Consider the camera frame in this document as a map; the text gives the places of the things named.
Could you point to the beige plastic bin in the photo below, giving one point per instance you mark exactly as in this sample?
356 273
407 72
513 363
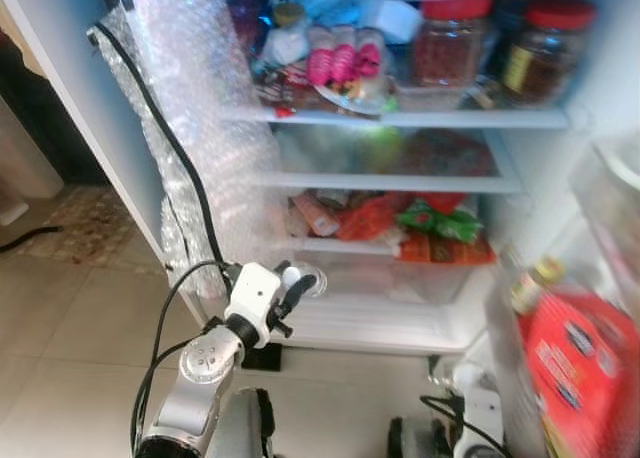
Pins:
25 163

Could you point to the grey robot left leg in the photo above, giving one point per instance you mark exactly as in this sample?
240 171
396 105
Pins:
245 423

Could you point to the yellow-capped bottle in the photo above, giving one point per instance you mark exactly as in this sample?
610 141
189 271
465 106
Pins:
535 283

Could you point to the red printed carton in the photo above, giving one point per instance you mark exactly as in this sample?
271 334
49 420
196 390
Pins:
580 378

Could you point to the red-lidded plain jar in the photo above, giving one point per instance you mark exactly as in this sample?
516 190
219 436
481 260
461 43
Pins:
450 48

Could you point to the green food packet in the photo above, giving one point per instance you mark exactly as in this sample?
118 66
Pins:
440 221

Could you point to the white plastic bag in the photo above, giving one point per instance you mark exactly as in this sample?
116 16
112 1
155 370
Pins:
285 46

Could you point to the pink white small drink bottle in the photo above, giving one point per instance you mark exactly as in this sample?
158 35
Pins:
371 56
319 63
345 60

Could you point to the clear plastic water bottle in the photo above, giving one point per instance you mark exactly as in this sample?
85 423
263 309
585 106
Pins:
321 281

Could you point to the small black block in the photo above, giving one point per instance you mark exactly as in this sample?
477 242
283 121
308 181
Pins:
262 356

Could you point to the white plastic tub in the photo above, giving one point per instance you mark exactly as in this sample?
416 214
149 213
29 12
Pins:
392 20

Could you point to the clear crisper drawer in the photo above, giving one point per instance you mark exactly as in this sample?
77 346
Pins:
400 278

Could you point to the orange red food packet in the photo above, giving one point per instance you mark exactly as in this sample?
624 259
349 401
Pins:
450 250

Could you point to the yellow-lidded small jar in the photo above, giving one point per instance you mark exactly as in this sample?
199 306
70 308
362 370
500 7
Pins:
288 16

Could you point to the pale green vegetable bag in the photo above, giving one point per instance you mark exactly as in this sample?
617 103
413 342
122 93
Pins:
340 153

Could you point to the red-lidded jar yellow label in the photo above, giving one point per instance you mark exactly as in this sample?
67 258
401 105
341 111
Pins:
550 68

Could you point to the brown patterned floor mat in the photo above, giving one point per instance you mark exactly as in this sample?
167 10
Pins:
90 228

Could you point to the brown striped snack pack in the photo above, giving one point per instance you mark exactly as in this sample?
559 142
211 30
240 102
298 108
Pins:
285 86

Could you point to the grey robot leg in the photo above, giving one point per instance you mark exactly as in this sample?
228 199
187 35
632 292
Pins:
245 423
415 440

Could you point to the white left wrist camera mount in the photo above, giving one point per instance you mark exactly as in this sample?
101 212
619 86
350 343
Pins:
252 293

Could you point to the glass fridge shelf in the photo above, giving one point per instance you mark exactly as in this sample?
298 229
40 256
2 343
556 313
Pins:
340 246
480 120
400 183

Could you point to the salmon pink food packet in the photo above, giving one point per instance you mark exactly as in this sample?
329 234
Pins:
315 216

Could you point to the red food bag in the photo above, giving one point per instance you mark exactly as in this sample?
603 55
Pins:
450 153

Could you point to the clear bubble wrap sheet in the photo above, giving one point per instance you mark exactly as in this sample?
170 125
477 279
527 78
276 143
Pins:
200 98

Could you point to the grey robot right leg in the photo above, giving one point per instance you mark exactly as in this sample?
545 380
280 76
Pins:
415 440

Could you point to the white plate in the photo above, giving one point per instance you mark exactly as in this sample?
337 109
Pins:
355 100

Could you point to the dark purple bottle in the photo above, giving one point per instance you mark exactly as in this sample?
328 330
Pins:
247 23

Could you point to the clear food container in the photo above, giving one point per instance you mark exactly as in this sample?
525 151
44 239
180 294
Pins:
430 98

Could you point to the white fridge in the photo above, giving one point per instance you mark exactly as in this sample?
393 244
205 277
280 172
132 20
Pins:
60 78

